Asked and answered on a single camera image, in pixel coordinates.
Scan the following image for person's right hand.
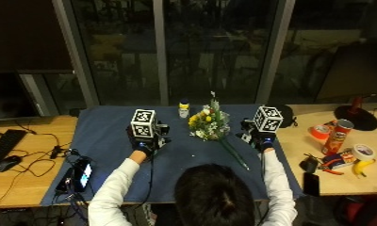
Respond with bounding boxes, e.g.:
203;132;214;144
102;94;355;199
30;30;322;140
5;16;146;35
235;118;276;153

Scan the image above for person's left hand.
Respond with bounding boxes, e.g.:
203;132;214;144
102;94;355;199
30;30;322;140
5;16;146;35
125;121;171;156

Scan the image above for white marker cube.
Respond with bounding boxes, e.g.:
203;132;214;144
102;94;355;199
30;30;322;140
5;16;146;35
129;108;157;138
252;105;284;134

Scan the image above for dark blue table cloth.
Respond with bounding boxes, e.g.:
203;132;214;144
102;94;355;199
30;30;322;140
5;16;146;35
40;104;303;207

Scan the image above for flower bouquet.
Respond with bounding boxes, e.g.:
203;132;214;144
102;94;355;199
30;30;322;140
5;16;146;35
187;90;251;171

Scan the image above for small bottle with yellow label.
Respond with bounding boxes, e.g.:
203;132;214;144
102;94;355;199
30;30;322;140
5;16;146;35
177;98;190;120

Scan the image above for black pouch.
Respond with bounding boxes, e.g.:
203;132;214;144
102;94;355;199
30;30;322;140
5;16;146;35
299;153;320;174

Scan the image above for orange tape roll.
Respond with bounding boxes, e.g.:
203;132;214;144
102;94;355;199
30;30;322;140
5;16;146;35
307;124;332;141

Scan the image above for smartphone with lit screen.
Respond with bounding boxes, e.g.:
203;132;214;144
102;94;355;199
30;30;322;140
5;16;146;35
72;157;93;193

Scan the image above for black smartphone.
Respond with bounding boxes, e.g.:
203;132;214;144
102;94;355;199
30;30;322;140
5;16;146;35
302;171;320;198

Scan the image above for red chips can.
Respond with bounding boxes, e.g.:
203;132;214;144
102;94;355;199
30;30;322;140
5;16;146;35
320;119;355;156

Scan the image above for the person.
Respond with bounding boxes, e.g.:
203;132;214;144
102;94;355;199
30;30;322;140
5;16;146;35
86;147;299;226

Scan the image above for small colourful box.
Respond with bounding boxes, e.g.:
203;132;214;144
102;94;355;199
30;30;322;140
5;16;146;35
327;148;359;167

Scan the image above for black round lamp base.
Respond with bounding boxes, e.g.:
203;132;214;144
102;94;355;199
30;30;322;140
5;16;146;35
332;93;377;132

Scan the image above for white tape roll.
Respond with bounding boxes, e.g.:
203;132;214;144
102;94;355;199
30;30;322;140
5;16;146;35
350;143;377;162

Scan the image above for yellow banana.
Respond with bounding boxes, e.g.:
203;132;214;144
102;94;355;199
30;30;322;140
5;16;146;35
351;158;377;178

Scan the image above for black computer mouse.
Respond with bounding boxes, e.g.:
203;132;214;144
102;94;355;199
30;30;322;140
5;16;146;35
0;154;22;173

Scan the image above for black keyboard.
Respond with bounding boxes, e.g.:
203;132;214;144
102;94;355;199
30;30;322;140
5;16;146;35
0;128;29;175

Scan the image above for black monitor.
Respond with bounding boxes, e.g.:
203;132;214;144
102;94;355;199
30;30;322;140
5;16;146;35
0;70;45;121

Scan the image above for red-handled pliers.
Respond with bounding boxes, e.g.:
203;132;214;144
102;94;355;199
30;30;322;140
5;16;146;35
318;158;344;176

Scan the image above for black cable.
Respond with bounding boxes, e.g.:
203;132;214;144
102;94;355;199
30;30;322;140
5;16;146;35
0;121;78;208

